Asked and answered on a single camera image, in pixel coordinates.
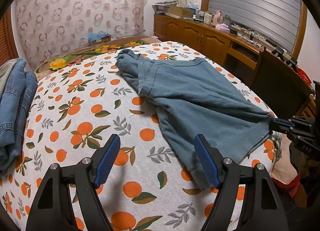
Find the pink cloth on cabinet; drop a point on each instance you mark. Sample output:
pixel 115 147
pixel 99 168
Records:
pixel 222 27

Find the dark wooden chair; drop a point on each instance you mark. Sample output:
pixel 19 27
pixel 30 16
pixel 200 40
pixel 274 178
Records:
pixel 279 86

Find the grey window roller blind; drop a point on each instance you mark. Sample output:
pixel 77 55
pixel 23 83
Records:
pixel 276 19

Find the cardboard box with blue bag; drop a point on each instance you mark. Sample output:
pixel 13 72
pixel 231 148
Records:
pixel 98 38

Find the folded blue denim jeans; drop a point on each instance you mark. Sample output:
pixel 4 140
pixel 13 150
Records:
pixel 16 100

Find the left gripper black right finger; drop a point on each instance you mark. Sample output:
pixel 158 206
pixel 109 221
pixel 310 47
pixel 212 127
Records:
pixel 262 208

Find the white orange-print bed sheet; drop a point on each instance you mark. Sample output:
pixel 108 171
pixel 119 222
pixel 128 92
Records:
pixel 74 112

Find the brown louvered wooden wardrobe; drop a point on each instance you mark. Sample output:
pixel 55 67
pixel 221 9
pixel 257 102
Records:
pixel 8 49

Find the brown cardboard box on cabinet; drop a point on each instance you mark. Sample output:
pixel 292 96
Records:
pixel 180 12

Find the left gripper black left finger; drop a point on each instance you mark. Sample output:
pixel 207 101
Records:
pixel 52 205

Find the circle-patterned sheer curtain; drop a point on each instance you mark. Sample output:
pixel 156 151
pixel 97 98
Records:
pixel 47 28

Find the wooden sideboard cabinet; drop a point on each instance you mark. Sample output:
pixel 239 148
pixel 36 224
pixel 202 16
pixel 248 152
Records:
pixel 231 52

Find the teal blue shorts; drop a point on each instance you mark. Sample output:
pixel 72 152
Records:
pixel 193 98

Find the pink bottle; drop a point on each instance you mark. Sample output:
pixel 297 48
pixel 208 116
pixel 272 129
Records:
pixel 217 19

